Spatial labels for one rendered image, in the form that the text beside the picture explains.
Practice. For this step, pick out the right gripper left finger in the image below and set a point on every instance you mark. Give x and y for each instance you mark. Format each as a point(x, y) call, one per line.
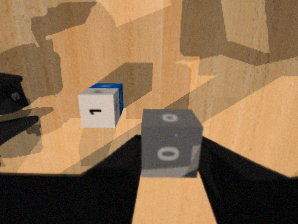
point(37, 198)

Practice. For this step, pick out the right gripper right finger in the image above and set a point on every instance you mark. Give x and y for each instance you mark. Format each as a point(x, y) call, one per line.
point(241, 191)

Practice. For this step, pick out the blue block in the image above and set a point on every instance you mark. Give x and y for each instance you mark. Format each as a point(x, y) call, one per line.
point(112, 85)

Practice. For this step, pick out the white block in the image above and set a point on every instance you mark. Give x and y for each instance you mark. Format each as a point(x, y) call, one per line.
point(99, 107)

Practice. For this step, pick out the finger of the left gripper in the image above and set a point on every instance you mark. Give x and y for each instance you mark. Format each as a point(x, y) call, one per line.
point(11, 128)
point(7, 79)

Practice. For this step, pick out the black block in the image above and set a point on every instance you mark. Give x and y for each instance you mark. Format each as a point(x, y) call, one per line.
point(12, 98)

